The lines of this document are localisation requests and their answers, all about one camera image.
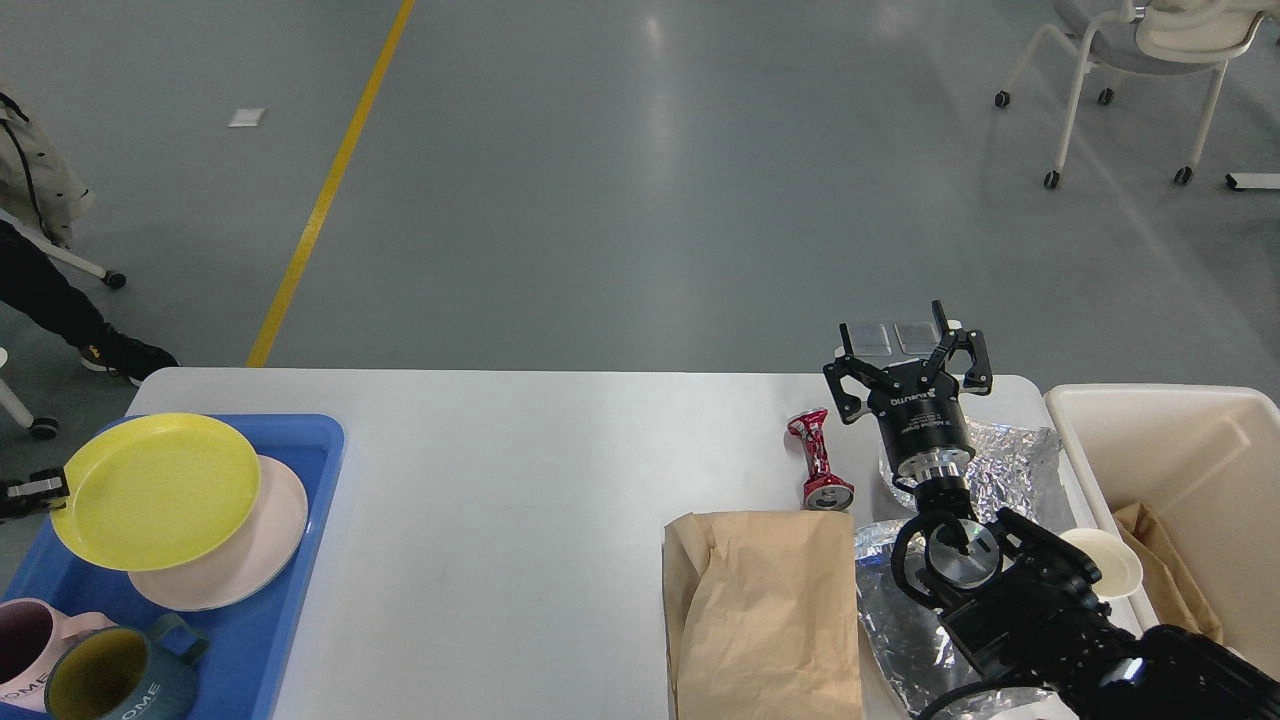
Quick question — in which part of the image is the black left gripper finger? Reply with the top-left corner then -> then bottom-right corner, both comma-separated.
1,468 -> 70,523

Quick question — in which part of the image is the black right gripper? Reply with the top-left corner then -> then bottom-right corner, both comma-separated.
824,301 -> 995,480

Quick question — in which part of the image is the yellow plate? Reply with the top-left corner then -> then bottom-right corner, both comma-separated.
51,413 -> 262,571

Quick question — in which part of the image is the pink mug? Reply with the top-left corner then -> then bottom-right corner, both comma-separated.
1,597 -> 115,714

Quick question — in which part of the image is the teal mug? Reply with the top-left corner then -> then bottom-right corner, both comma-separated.
44,612 -> 210,719

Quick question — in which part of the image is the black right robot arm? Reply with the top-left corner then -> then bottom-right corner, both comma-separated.
822,301 -> 1279,719

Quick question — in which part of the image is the crushed red can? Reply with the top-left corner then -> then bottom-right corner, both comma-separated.
786,407 -> 855,512

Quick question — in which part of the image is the white chair leg with caster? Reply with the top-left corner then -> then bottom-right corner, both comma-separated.
1,211 -> 127,290

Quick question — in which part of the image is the blue plastic tray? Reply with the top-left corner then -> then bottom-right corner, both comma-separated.
3,414 -> 346,719

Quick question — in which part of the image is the crumpled aluminium foil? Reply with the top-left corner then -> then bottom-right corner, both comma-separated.
855,420 -> 1076,716

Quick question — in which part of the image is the white paper cup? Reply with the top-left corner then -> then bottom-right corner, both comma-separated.
1059,528 -> 1144,601

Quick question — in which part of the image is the brown paper bag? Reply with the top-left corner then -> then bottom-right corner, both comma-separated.
662,511 -> 864,719

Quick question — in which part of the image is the cream plastic bin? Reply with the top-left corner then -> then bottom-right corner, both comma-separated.
1044,384 -> 1279,676

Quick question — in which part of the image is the person in beige coat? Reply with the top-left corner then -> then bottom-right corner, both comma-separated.
1,87 -> 179,386

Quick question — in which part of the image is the brown paper in bin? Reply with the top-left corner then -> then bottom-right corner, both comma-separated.
1112,502 -> 1224,643

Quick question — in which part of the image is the white bar on floor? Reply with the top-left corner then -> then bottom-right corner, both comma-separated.
1225,172 -> 1280,192

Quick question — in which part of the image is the white office chair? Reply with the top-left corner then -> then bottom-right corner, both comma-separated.
993,1 -> 1277,190

